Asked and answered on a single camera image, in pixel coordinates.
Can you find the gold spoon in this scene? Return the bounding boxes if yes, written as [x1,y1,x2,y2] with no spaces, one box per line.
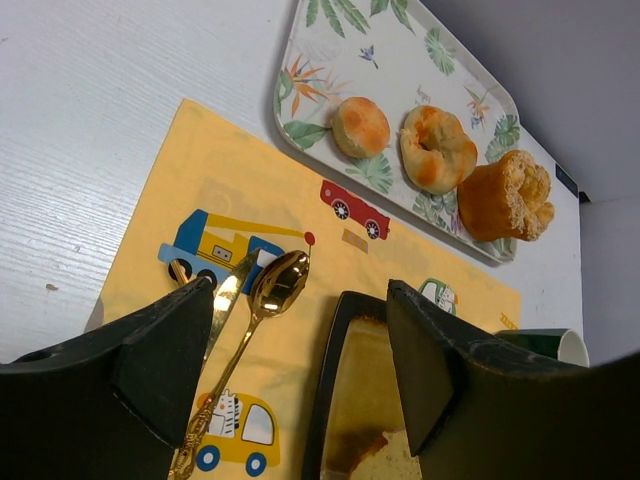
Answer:
[168,250,310,479]

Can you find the green mug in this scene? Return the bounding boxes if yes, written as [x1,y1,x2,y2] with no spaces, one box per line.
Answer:
[495,328,590,368]

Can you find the yellow vehicle print placemat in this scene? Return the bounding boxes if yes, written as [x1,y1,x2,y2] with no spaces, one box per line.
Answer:
[96,101,521,479]

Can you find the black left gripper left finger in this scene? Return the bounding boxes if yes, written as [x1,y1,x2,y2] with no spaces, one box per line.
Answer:
[1,278,213,479]

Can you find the sliced bread piece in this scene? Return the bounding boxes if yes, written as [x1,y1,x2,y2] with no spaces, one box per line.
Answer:
[349,430,422,480]

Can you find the gold fork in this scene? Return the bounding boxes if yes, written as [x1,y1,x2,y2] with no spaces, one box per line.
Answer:
[170,259,189,287]

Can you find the sugar topped round bread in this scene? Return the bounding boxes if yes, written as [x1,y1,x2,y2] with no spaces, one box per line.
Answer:
[457,150,555,242]

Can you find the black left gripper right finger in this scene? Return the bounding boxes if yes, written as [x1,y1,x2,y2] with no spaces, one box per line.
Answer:
[386,280,639,479]

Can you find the twisted ring bread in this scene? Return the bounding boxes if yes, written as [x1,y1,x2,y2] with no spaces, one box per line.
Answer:
[400,105,478,195]

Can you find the gold knife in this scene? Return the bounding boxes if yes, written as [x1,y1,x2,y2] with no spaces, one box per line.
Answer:
[201,248,261,371]

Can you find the floral serving tray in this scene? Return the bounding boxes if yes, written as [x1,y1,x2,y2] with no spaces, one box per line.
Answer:
[273,1,521,263]

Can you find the black square plate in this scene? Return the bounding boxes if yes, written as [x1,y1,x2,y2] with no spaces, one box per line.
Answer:
[300,291,406,479]

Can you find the small round bun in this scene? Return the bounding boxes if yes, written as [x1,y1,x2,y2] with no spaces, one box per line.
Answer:
[331,97,390,159]

